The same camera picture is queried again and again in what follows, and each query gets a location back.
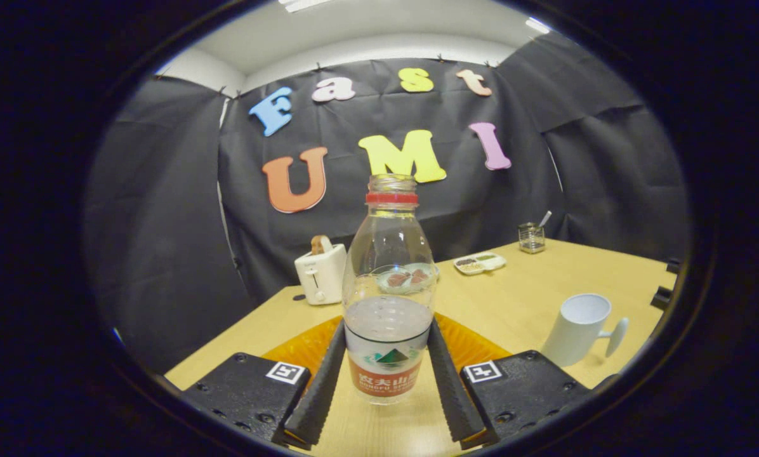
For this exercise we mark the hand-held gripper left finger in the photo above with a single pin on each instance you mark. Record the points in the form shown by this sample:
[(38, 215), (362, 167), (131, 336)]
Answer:
[(319, 393)]

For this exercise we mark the pale green plate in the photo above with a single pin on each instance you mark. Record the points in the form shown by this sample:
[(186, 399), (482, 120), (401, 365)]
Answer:
[(437, 272)]

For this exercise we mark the small ceiling light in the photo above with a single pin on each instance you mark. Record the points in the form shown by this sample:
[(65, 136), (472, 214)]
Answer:
[(537, 25)]

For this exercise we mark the white divided snack tray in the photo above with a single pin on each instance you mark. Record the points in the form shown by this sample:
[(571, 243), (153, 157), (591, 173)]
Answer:
[(480, 263)]

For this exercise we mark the clear plastic juice bottle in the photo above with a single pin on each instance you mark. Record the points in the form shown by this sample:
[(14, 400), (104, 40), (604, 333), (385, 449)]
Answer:
[(387, 343)]

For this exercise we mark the long ceiling light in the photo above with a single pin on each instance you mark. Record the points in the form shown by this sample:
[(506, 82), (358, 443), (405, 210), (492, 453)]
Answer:
[(303, 4)]

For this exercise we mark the white cup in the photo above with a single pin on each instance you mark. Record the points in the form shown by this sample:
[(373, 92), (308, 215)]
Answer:
[(573, 330)]

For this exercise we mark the wooden table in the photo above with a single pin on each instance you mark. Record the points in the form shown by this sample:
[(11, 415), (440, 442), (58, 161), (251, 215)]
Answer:
[(513, 298)]

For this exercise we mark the white toaster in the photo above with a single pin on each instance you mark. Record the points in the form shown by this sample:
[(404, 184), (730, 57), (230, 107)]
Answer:
[(321, 279)]

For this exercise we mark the black backdrop cloth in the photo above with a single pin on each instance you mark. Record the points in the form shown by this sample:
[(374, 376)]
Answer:
[(164, 222)]

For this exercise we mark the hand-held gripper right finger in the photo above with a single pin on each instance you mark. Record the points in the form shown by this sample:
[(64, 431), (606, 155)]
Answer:
[(452, 393)]

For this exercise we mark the small glass jar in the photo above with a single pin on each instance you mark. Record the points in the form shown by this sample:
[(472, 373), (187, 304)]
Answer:
[(532, 238)]

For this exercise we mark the toasted bread slice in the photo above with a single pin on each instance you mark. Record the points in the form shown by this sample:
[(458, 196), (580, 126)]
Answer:
[(321, 245)]

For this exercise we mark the small spoon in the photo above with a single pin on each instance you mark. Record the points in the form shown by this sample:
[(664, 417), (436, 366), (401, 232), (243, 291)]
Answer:
[(546, 218)]

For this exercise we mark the small black block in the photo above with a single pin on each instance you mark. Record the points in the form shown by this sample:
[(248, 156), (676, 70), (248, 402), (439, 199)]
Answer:
[(661, 297), (674, 265)]

